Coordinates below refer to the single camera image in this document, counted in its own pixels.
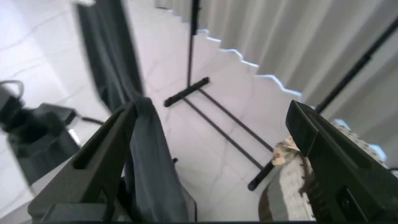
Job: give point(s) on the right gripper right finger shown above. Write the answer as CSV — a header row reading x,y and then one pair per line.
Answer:
x,y
351,186

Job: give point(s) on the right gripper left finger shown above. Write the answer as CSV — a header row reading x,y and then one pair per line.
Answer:
x,y
93,168

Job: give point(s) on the dark grey sleeveless shirt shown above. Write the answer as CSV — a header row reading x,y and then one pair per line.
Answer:
x,y
109,46

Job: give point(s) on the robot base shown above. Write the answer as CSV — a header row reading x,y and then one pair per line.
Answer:
x,y
37,140

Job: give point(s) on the white laundry basket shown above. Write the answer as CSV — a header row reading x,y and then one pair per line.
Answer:
x,y
289,193

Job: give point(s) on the black clothes rack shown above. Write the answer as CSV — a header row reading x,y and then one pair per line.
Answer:
x,y
186,92

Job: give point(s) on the cream printed garment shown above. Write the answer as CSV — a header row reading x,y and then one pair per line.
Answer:
x,y
284,152

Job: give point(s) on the white curtain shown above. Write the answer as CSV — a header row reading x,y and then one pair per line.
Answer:
x,y
280,31

